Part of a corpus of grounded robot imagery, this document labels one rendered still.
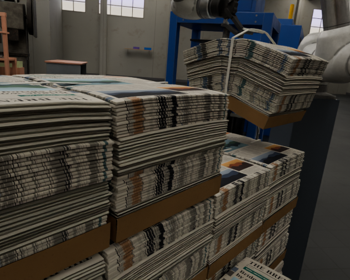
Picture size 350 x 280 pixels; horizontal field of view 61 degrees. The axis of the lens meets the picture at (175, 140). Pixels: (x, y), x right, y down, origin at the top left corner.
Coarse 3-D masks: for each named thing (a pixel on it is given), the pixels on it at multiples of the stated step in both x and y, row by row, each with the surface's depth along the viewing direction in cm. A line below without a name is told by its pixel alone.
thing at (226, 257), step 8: (296, 200) 111; (288, 208) 107; (272, 216) 96; (280, 216) 102; (264, 224) 92; (272, 224) 98; (256, 232) 88; (248, 240) 85; (232, 248) 78; (240, 248) 82; (224, 256) 75; (232, 256) 79; (280, 256) 114; (208, 264) 70; (216, 264) 73; (224, 264) 77; (272, 264) 109; (200, 272) 68; (216, 272) 74
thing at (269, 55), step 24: (264, 48) 85; (288, 48) 100; (240, 72) 93; (264, 72) 87; (288, 72) 82; (312, 72) 94; (240, 96) 94; (264, 96) 88; (288, 96) 89; (312, 96) 104
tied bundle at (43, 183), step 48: (0, 96) 33; (48, 96) 36; (0, 144) 30; (48, 144) 34; (96, 144) 38; (0, 192) 31; (48, 192) 34; (96, 192) 41; (0, 240) 32; (48, 240) 37
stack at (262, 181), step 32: (224, 160) 91; (256, 160) 93; (288, 160) 97; (224, 192) 68; (256, 192) 82; (288, 192) 103; (160, 224) 53; (192, 224) 60; (224, 224) 71; (256, 224) 88; (288, 224) 115; (96, 256) 44; (128, 256) 48; (160, 256) 54; (192, 256) 64; (256, 256) 95
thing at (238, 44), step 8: (224, 40) 95; (240, 40) 92; (224, 48) 95; (240, 48) 92; (224, 56) 96; (232, 56) 93; (240, 56) 91; (224, 64) 96; (232, 64) 94; (224, 72) 97; (232, 72) 95; (224, 80) 97; (232, 80) 95; (224, 88) 99; (232, 88) 96
